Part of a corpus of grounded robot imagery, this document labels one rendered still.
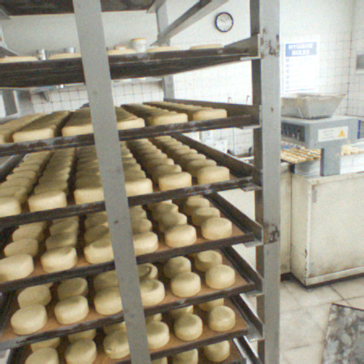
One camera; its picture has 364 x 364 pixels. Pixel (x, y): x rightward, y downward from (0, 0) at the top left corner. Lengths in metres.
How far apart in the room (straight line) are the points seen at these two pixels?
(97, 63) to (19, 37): 5.81
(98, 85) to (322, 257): 2.21
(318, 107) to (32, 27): 4.88
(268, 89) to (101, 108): 0.22
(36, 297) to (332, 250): 2.14
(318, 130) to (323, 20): 5.07
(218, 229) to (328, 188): 1.81
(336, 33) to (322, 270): 5.37
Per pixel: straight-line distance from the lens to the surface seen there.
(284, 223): 2.45
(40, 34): 6.18
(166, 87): 1.06
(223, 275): 0.59
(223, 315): 0.65
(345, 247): 2.57
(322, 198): 2.31
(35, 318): 0.58
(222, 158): 0.64
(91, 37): 0.44
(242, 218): 0.59
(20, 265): 0.53
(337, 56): 7.24
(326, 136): 2.20
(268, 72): 0.49
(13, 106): 1.06
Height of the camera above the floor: 1.46
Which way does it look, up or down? 17 degrees down
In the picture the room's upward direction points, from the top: 5 degrees counter-clockwise
